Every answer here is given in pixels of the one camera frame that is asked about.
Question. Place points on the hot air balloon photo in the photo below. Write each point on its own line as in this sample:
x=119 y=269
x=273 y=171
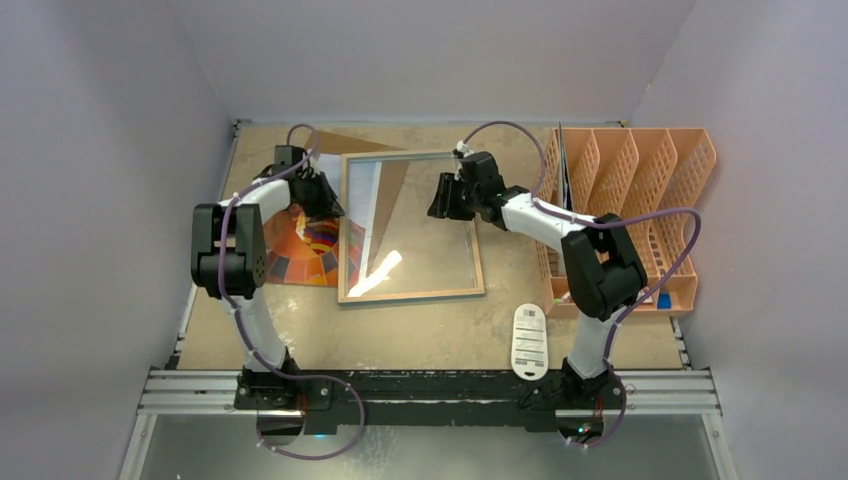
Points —
x=303 y=251

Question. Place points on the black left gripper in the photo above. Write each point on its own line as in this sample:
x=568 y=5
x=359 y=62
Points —
x=328 y=207

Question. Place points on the blue wooden picture frame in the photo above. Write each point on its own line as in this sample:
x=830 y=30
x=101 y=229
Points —
x=390 y=250

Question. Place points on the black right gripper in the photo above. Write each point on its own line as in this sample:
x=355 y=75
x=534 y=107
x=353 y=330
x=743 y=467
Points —
x=456 y=196

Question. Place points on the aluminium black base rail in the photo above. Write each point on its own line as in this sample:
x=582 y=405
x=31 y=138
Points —
x=420 y=398

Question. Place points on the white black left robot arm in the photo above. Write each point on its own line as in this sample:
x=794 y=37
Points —
x=229 y=260

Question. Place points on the white labelled remote tag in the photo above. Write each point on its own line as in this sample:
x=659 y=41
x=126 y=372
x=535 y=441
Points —
x=529 y=346

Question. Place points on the small blue block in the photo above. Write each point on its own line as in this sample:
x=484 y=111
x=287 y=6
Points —
x=664 y=301

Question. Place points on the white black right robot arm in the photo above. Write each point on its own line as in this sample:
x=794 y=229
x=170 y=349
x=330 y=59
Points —
x=604 y=272

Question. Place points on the brown cardboard backing board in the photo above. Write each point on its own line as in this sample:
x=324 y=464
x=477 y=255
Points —
x=338 y=144

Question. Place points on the orange plastic file organizer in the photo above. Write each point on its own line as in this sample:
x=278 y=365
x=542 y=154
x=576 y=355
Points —
x=630 y=172

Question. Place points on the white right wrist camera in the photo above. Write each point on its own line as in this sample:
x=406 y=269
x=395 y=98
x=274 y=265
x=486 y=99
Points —
x=462 y=150

